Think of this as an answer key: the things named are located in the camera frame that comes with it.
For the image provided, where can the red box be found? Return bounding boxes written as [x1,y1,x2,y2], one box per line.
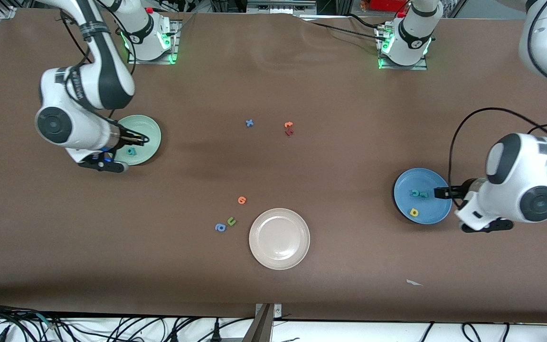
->
[368,0,409,11]

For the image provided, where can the black table cable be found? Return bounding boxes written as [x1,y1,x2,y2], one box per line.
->
[297,16,384,38]
[347,12,384,31]

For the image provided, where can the blue round plate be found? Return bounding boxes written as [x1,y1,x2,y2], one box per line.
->
[393,168,453,225]

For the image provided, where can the silver equipment box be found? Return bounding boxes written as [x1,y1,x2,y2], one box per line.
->
[246,0,318,16]

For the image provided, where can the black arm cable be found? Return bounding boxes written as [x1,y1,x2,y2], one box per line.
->
[59,9,137,122]
[448,107,547,190]

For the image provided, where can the grey metal post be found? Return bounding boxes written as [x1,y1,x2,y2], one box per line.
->
[242,303,274,342]

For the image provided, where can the white round plate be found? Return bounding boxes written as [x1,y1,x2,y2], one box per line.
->
[249,208,311,270]

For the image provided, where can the pale green round plate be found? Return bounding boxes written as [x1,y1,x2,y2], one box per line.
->
[110,114,162,166]

